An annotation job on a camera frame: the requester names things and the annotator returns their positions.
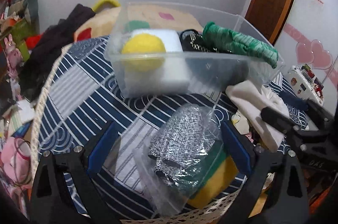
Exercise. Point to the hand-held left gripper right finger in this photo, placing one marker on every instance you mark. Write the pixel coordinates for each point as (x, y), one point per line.
(236, 146)

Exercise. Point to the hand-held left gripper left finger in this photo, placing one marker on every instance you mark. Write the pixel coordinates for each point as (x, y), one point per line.
(104, 145)

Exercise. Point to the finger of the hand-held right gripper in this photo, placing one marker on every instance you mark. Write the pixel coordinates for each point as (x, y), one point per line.
(277, 119)
(318, 111)

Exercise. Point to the white cloth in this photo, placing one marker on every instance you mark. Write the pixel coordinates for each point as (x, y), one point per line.
(248, 97)

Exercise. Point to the bagged grey speckled gloves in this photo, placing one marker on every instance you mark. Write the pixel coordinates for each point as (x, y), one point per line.
(179, 139)

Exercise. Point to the clear plastic storage box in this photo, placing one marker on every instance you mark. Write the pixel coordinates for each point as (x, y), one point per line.
(211, 73)

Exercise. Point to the dark blue cloth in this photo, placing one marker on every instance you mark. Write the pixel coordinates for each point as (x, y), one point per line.
(297, 103)

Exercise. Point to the white stickered case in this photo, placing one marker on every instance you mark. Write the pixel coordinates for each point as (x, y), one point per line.
(301, 81)

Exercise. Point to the yellow and green sponge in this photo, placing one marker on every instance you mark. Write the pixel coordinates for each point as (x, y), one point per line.
(211, 187)

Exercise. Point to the blue patterned blanket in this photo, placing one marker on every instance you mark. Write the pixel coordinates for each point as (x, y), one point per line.
(79, 97)

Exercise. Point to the green knit gloves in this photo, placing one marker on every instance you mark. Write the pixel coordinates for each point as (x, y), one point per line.
(237, 41)

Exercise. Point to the pink plush toy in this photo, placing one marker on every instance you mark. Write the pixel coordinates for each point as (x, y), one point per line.
(10, 158)

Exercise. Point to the yellow ball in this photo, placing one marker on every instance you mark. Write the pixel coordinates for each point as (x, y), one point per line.
(142, 49)

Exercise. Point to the black garment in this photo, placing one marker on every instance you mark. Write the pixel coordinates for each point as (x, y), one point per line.
(52, 49)

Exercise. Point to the black patterned cloth in bin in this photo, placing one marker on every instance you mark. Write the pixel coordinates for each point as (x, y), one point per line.
(190, 41)

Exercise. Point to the white foam block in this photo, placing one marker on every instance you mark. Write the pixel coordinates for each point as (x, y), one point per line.
(174, 41)

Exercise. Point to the beige plush cushion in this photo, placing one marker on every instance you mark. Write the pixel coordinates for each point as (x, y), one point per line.
(105, 18)

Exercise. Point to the pink bunny toy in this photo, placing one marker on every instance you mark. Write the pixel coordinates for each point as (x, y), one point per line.
(12, 55)

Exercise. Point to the green cardboard box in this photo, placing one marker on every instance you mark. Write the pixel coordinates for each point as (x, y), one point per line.
(22, 31)

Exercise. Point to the grey-green chair back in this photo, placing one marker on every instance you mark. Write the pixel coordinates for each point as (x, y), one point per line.
(30, 0)

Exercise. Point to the pink heart wall sticker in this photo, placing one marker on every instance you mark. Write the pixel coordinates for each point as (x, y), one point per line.
(319, 57)

